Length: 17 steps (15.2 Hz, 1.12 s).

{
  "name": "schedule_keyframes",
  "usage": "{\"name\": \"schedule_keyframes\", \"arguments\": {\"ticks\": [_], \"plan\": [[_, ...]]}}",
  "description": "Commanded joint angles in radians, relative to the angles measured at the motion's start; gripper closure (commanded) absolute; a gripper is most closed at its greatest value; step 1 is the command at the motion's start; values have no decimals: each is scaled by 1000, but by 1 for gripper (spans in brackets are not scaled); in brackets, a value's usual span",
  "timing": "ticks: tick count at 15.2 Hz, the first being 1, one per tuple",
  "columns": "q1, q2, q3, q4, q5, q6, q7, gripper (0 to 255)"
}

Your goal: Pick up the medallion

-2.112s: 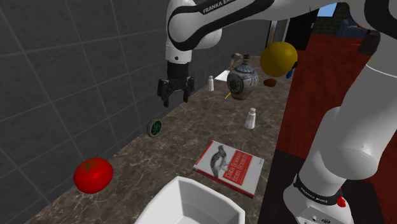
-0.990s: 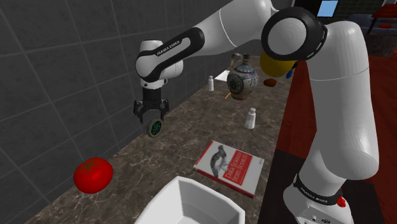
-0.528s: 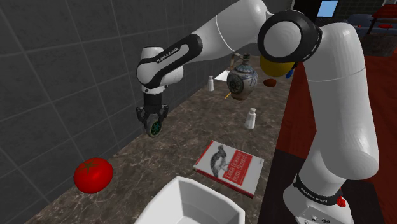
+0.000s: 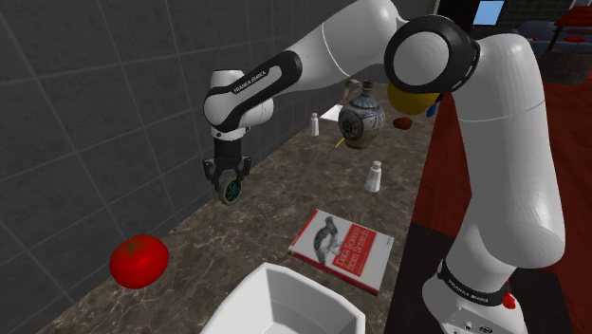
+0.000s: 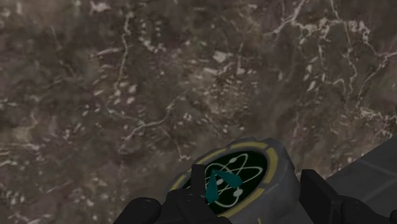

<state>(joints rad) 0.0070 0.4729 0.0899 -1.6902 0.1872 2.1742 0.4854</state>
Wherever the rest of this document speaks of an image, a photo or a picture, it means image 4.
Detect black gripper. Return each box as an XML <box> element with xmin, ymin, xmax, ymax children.
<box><xmin>201</xmin><ymin>138</ymin><xmax>252</xmax><ymax>188</ymax></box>

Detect white angular bowl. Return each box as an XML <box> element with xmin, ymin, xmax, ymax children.
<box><xmin>198</xmin><ymin>261</ymin><xmax>367</xmax><ymax>334</ymax></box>

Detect green round dark-rimmed disc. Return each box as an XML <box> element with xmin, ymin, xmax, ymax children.
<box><xmin>217</xmin><ymin>170</ymin><xmax>244</xmax><ymax>207</ymax></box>

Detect red and white book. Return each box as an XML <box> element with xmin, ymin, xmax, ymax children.
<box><xmin>287</xmin><ymin>208</ymin><xmax>396</xmax><ymax>297</ymax></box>

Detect red table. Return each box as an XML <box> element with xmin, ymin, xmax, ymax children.
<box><xmin>546</xmin><ymin>4</ymin><xmax>592</xmax><ymax>51</ymax></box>

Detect window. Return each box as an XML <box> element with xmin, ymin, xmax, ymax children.
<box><xmin>472</xmin><ymin>0</ymin><xmax>506</xmax><ymax>27</ymax></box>

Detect white flat sheet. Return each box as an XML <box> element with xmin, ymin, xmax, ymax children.
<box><xmin>319</xmin><ymin>103</ymin><xmax>344</xmax><ymax>122</ymax></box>

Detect patterned grey ceramic jug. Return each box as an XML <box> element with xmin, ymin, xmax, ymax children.
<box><xmin>337</xmin><ymin>79</ymin><xmax>387</xmax><ymax>151</ymax></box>

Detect blue sofa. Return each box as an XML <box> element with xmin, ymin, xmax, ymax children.
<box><xmin>516</xmin><ymin>20</ymin><xmax>592</xmax><ymax>55</ymax></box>

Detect yellow round object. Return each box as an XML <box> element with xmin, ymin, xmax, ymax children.
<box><xmin>386</xmin><ymin>83</ymin><xmax>441</xmax><ymax>117</ymax></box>

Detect red tomato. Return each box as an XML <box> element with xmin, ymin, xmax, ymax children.
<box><xmin>108</xmin><ymin>233</ymin><xmax>171</xmax><ymax>290</ymax></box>

